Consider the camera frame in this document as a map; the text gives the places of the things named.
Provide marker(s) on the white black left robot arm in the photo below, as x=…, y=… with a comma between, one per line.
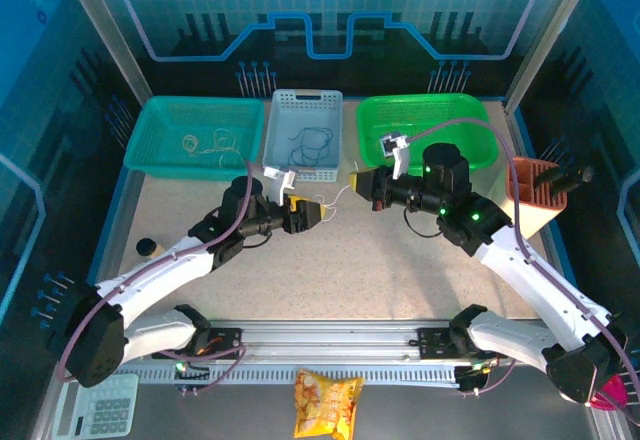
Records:
x=160, y=270

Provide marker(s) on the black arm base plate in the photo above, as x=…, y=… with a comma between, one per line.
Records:
x=435, y=342
x=230, y=340

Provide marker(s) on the bright green plastic basket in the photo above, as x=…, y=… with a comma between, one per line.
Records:
x=450, y=105

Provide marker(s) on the aluminium frame post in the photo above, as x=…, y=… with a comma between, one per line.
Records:
x=107, y=35
x=547, y=35

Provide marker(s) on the pink plastic object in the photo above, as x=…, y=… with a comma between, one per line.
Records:
x=612, y=394

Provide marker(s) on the teal plastic basket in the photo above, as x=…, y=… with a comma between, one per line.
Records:
x=160, y=125

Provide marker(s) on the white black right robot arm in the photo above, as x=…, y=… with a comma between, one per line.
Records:
x=530, y=275

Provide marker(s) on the small jar black lid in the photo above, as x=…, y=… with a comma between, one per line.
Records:
x=146, y=246

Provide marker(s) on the cream orange holder container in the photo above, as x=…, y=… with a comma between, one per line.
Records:
x=535, y=217

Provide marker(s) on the white desk calculator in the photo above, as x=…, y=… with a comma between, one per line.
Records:
x=100, y=405

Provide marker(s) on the pale blue plastic basket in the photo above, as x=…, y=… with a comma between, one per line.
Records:
x=280, y=110

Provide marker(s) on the yellow snack bag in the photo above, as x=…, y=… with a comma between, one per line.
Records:
x=325, y=405

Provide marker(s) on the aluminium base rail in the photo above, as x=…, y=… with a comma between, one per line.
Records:
x=325, y=335

